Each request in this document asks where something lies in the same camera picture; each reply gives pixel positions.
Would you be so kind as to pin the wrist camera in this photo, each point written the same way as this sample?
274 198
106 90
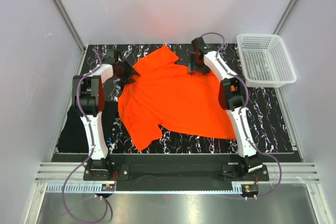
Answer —
111 57
199 44

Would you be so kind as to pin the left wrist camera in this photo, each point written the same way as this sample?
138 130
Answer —
111 57

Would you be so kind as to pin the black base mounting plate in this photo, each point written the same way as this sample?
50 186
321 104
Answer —
216 166

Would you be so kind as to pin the aluminium frame rail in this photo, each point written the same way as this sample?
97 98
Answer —
270 172

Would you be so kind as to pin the left orange connector box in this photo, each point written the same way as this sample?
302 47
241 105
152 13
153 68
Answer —
108 187

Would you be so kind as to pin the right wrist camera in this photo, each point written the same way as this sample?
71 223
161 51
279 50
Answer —
199 44

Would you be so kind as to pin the orange t-shirt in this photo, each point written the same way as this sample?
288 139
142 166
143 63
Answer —
165 94

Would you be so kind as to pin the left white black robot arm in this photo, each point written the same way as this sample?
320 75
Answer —
89 102

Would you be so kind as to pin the orange connector box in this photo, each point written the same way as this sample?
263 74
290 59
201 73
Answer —
108 187
250 189

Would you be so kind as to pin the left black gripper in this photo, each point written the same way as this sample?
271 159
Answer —
129 70

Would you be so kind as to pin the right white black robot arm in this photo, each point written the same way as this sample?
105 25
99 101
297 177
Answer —
232 97

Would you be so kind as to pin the white plastic basket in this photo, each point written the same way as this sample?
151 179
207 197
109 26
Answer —
264 59

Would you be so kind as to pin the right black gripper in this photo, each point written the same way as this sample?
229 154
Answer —
192 67

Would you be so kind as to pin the folded black t-shirt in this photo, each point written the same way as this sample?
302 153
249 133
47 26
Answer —
73 136

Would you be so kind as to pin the right orange connector box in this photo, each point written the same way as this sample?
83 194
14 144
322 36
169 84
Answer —
250 189

